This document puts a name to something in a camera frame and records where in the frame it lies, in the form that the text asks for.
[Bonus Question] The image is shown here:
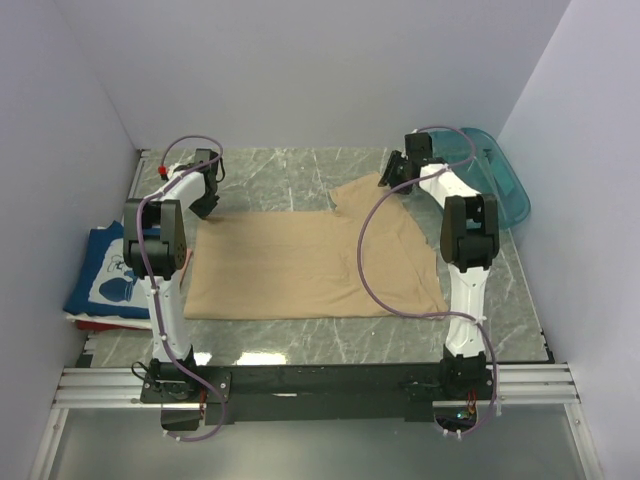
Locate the teal plastic bin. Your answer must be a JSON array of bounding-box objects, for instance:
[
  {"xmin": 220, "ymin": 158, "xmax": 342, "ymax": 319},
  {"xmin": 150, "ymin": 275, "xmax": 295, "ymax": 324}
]
[{"xmin": 429, "ymin": 127, "xmax": 531, "ymax": 230}]

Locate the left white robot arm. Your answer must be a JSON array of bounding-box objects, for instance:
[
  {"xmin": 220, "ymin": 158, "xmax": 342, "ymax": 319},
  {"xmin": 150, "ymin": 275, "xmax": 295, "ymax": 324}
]
[{"xmin": 123, "ymin": 149, "xmax": 226, "ymax": 401}]

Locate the blue folded printed t shirt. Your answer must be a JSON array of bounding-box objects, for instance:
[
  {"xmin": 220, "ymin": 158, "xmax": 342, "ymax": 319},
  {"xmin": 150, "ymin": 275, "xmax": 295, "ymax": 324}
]
[{"xmin": 63, "ymin": 221, "xmax": 149, "ymax": 320}]

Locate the beige t shirt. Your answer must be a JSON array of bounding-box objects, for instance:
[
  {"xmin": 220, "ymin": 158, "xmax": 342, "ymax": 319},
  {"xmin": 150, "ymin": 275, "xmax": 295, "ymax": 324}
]
[{"xmin": 184, "ymin": 173, "xmax": 448, "ymax": 320}]

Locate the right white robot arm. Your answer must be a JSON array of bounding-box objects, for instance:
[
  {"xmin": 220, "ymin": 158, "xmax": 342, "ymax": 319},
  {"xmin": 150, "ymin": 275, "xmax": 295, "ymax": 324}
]
[{"xmin": 379, "ymin": 128, "xmax": 500, "ymax": 398}]

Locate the red folded t shirt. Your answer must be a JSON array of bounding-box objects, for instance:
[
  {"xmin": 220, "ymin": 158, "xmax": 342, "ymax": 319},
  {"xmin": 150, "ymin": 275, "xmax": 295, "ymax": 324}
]
[{"xmin": 74, "ymin": 249, "xmax": 194, "ymax": 332}]

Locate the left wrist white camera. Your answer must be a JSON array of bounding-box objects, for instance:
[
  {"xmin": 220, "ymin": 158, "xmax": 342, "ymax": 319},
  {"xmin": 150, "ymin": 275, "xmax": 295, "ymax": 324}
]
[{"xmin": 157, "ymin": 163, "xmax": 193, "ymax": 182}]

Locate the black base beam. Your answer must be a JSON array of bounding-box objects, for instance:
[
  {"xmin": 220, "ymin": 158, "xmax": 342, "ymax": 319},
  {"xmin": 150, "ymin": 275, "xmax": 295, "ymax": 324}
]
[{"xmin": 140, "ymin": 362, "xmax": 495, "ymax": 430}]

